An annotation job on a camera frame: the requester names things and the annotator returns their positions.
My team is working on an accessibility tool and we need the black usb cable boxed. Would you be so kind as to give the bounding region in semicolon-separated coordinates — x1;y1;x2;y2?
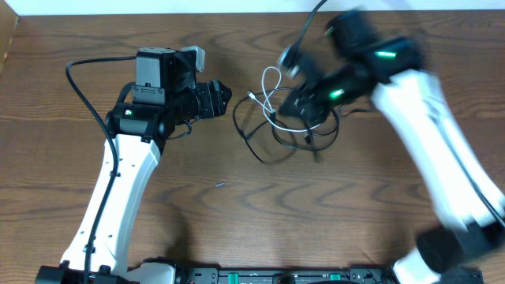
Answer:
231;87;372;165

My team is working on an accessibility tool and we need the right camera cable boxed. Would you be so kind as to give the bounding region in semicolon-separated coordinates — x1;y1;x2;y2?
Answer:
294;0;328;48

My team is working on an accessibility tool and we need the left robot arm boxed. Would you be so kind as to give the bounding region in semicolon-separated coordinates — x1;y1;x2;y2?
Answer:
36;46;232;283

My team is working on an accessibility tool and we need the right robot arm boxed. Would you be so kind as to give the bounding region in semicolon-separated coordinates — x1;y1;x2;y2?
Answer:
278;10;504;283

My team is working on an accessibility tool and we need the camera cable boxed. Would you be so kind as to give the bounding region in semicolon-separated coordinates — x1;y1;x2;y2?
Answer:
294;0;328;48
65;55;137;284

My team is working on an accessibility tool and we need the left camera cable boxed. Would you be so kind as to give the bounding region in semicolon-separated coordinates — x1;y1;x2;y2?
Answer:
65;55;137;284

